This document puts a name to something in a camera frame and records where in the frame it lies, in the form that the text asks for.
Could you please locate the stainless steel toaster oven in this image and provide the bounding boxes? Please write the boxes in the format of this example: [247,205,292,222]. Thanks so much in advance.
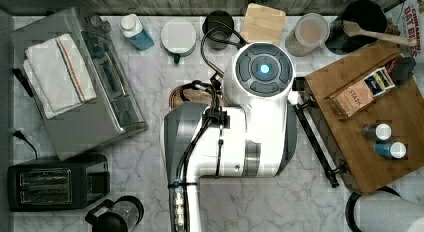
[10,7,147,160]

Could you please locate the white lidded green jar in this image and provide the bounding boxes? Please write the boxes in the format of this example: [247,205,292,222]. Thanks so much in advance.
[161,19,197,64]

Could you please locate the small wooden cutting board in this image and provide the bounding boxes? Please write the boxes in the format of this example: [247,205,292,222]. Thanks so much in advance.
[241,3,286,45]

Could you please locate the wooden spoon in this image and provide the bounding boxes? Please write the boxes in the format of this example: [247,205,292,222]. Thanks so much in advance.
[342,20,417,47]

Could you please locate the white striped dish towel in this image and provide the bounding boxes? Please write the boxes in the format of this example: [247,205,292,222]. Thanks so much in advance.
[24,34,97,119]

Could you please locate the black small object on cabinet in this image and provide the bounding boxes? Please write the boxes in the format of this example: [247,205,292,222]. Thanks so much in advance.
[390,57,416,86]

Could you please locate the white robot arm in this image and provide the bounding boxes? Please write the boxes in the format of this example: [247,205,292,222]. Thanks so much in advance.
[160,42,296,232]

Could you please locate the black power cord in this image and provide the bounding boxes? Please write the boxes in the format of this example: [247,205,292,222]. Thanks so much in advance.
[12,129,39,160]

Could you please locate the blue shaker white cap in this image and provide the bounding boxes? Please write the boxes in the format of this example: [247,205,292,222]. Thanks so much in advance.
[375,142,407,159]

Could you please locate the round wooden trivet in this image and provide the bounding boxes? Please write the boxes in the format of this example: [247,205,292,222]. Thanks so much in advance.
[168,84,213,111]

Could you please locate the black drawer handle bar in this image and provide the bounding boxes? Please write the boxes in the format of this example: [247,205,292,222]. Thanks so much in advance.
[293,100,348,188]

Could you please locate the black two-slot toaster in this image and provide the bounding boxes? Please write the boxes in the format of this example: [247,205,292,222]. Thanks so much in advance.
[7,154,110,212]

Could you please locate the black utensil pot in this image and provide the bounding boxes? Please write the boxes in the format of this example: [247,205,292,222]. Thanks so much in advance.
[325,0,387,55]

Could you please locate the Stash tea box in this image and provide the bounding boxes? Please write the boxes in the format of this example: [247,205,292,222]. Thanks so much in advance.
[326,67,395,119]

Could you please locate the dark shaker white cap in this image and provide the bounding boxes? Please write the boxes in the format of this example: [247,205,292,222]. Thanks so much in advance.
[361,123,392,141]

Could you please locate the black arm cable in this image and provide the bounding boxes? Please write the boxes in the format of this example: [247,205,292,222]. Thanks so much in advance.
[167,20,248,232]

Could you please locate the cereal box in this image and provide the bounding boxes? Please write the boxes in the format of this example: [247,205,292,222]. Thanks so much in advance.
[386,0,424,63]

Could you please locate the blue bottle white cap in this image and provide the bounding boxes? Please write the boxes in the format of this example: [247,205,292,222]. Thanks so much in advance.
[120,14,154,51]

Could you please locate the black cup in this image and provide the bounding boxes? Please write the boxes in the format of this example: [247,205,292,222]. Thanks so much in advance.
[202,10,234,51]

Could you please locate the clear plastic lidded container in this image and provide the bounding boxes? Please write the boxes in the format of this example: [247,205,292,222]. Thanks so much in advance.
[285,13,330,57]

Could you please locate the paper towel roll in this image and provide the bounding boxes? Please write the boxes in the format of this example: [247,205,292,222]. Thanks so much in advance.
[345,187,424,232]

